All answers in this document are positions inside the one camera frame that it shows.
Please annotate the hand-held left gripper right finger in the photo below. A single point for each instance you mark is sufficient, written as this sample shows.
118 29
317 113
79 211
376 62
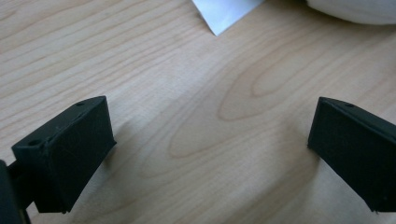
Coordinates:
355 149

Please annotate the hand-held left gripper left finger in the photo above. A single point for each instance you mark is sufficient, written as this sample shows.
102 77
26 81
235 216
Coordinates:
67 158

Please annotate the panda plush toy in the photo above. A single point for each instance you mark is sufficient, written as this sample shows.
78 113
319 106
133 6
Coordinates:
358 9

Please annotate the clear plastic zipper bag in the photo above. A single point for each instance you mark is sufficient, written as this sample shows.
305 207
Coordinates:
222 12

